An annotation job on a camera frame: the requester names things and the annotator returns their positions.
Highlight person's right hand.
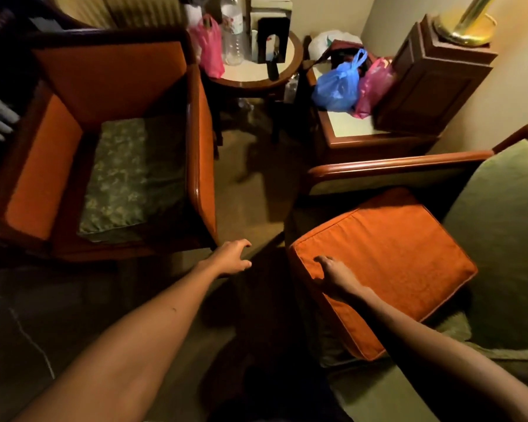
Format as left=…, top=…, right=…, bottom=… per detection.
left=313, top=255, right=366, bottom=300

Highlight person's left hand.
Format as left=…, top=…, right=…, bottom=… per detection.
left=201, top=239, right=253, bottom=278

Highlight orange seat cushion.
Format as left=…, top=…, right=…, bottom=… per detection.
left=287, top=187, right=479, bottom=362

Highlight person's left forearm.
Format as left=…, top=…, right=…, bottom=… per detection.
left=13, top=259, right=223, bottom=422

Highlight person's right forearm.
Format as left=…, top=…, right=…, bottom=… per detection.
left=356, top=285, right=528, bottom=422

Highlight person's dark trouser leg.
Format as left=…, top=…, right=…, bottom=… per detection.
left=202, top=343, right=353, bottom=422

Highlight square wooden side table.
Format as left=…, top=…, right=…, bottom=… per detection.
left=305, top=60, right=441, bottom=166

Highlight green patterned seat cushion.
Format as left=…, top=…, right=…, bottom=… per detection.
left=77, top=116, right=188, bottom=243

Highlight blue plastic bag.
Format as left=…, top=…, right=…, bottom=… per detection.
left=311, top=48, right=368, bottom=113

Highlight green wooden armchair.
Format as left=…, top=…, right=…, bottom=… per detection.
left=285, top=123, right=528, bottom=422

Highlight pink plastic bag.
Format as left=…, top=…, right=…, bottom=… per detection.
left=352, top=58, right=397, bottom=119
left=189, top=14, right=226, bottom=79

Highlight round wooden side table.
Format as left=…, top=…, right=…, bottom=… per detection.
left=206, top=30, right=304, bottom=103

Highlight dark red handbag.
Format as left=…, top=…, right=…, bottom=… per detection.
left=329, top=39, right=379, bottom=72

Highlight white plastic bag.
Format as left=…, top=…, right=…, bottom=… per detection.
left=308, top=30, right=363, bottom=62

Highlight orange wooden armchair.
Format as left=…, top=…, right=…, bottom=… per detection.
left=0, top=28, right=219, bottom=262

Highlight black stand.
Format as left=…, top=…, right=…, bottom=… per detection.
left=257, top=17, right=291, bottom=64

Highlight clear plastic bottle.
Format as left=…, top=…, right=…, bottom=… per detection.
left=220, top=0, right=246, bottom=67

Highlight white box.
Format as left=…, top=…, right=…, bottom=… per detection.
left=248, top=0, right=294, bottom=32

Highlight brass lamp base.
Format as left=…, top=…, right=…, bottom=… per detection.
left=433, top=0, right=499, bottom=48

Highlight beige curtain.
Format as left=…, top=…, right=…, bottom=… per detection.
left=48, top=0, right=186, bottom=31

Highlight dark wooden pedestal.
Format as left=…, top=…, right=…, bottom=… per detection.
left=373, top=14, right=498, bottom=137

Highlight white cable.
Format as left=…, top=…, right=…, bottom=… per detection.
left=0, top=292, right=56, bottom=380

